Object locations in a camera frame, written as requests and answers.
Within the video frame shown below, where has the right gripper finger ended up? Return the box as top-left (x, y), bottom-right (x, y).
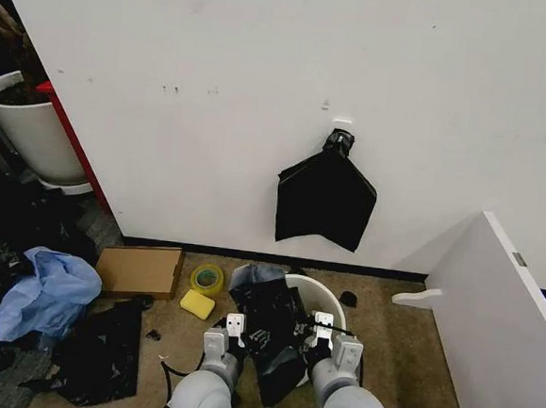
top-left (291, 318), bottom-right (318, 342)

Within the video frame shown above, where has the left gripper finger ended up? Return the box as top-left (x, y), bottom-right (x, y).
top-left (243, 326), bottom-right (273, 354)

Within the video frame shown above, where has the black garbage bag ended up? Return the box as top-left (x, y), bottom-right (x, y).
top-left (219, 260), bottom-right (320, 408)

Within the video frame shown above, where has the white round trash bin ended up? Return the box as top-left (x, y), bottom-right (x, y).
top-left (274, 272), bottom-right (351, 391)

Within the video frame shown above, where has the black bag on hook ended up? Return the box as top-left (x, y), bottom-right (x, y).
top-left (272, 123), bottom-right (384, 255)

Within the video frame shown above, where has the flat black plastic bag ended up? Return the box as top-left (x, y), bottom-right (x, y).
top-left (17, 287), bottom-right (146, 408)

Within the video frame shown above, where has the crumpled blue plastic bag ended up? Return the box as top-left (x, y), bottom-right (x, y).
top-left (0, 242), bottom-right (107, 349)

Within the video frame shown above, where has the yellow sponge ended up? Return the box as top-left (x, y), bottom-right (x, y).
top-left (178, 287), bottom-right (218, 322)

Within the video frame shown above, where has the yellow-green tape roll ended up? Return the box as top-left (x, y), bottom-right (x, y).
top-left (189, 261), bottom-right (227, 301)

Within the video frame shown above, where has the black baseboard strip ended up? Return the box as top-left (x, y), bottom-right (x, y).
top-left (118, 235), bottom-right (431, 285)

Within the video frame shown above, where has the flat brown cardboard box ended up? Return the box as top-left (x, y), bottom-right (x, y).
top-left (91, 241), bottom-right (187, 303)

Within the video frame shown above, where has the white cabinet board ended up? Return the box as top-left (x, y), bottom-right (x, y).
top-left (381, 204), bottom-right (546, 408)

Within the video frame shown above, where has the white planter saucer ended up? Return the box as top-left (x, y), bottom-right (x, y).
top-left (36, 174), bottom-right (96, 198)

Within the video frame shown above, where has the pile of black bags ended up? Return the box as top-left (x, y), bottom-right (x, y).
top-left (0, 189), bottom-right (105, 304)

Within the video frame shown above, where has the white round planter pot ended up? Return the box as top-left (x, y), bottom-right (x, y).
top-left (0, 68), bottom-right (98, 187)

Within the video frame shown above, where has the brown plant trunk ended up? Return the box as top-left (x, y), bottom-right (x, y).
top-left (0, 0), bottom-right (38, 80)

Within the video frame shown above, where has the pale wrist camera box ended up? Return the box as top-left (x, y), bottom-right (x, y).
top-left (313, 310), bottom-right (335, 338)
top-left (224, 311), bottom-right (248, 339)

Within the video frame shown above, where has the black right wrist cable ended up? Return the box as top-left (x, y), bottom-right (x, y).
top-left (314, 321), bottom-right (360, 338)

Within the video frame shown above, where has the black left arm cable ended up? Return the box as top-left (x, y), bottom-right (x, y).
top-left (158, 359), bottom-right (191, 389)

